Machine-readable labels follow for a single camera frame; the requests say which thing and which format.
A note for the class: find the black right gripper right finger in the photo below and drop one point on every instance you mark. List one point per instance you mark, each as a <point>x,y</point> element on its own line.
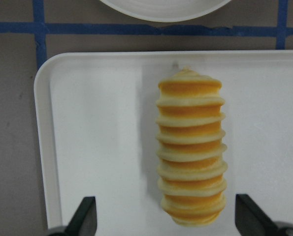
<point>251,220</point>

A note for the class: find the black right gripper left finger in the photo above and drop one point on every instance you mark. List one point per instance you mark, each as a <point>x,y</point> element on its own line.
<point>84,222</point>

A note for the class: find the striped bread roll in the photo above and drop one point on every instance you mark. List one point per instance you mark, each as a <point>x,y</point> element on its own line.
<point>191,168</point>

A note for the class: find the cream round plate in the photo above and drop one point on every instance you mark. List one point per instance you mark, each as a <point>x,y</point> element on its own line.
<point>165,11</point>

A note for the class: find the white rectangular tray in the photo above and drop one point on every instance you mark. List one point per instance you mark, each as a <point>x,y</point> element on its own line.
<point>96,117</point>

